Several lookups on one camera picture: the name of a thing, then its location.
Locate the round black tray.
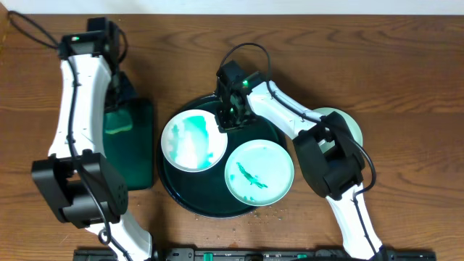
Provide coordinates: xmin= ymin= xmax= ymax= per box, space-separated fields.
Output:
xmin=157 ymin=96 xmax=286 ymax=218

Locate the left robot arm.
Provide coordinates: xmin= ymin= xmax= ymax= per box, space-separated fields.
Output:
xmin=31 ymin=29 xmax=153 ymax=260

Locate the rectangular black tray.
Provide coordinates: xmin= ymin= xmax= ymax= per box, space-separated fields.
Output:
xmin=103 ymin=99 xmax=154 ymax=191

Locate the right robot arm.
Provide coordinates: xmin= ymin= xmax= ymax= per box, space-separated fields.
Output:
xmin=215 ymin=72 xmax=384 ymax=260

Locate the white plate bottom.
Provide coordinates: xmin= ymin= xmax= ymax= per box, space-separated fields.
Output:
xmin=224 ymin=139 xmax=295 ymax=207

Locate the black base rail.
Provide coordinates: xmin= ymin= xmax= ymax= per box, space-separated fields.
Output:
xmin=72 ymin=246 xmax=438 ymax=261

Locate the green scouring sponge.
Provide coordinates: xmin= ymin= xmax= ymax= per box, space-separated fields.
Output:
xmin=104 ymin=109 xmax=133 ymax=135

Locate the white plate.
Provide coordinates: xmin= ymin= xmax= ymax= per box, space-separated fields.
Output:
xmin=161 ymin=109 xmax=228 ymax=173
xmin=224 ymin=139 xmax=295 ymax=207
xmin=314 ymin=107 xmax=363 ymax=153

